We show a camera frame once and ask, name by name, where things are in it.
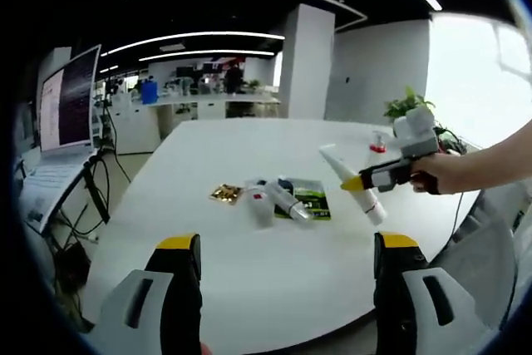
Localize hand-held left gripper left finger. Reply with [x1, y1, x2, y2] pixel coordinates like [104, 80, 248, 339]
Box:
[88, 233, 204, 355]

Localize small white skincare bottle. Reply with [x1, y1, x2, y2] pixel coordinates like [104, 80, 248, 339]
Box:
[265, 179, 316, 224]
[247, 185, 276, 230]

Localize person's right hand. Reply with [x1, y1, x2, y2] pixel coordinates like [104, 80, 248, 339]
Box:
[409, 150, 461, 196]

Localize camera tripod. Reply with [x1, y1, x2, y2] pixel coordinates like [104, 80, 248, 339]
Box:
[96, 79, 122, 152]

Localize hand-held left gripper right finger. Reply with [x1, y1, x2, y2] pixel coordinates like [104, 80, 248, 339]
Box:
[372, 230, 500, 355]

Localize open laptop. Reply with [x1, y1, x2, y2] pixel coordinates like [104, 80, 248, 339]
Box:
[19, 43, 103, 234]

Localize white cabinet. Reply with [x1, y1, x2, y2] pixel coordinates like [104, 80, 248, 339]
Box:
[114, 101, 161, 155]

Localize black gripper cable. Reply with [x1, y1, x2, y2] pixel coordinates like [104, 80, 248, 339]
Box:
[447, 190, 463, 246]

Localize red and blue items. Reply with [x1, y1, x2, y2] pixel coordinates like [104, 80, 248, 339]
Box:
[434, 124, 469, 155]

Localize potted green plant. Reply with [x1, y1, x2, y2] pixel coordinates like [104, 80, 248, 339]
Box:
[382, 85, 436, 123]

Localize black laptop stand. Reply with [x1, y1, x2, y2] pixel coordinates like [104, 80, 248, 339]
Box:
[49, 150, 113, 248]

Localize white skincare tube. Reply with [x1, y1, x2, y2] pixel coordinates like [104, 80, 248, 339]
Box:
[318, 143, 388, 226]

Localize white mesh office chair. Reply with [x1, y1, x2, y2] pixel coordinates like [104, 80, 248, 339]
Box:
[427, 188, 520, 331]

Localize white office counter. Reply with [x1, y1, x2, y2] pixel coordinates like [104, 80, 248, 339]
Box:
[147, 95, 282, 121]

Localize green black skincare sachet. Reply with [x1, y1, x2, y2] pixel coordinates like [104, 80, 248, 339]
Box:
[273, 177, 334, 222]

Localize blue storage crate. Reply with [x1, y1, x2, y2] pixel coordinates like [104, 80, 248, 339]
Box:
[140, 80, 159, 105]

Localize white skincare bottle red collar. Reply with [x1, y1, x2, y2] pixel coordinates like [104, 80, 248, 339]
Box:
[368, 129, 392, 167]

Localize gold skincare sachet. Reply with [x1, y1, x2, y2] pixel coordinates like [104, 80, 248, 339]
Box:
[209, 182, 243, 205]

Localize black electronics box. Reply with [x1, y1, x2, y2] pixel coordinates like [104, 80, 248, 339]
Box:
[56, 242, 91, 289]

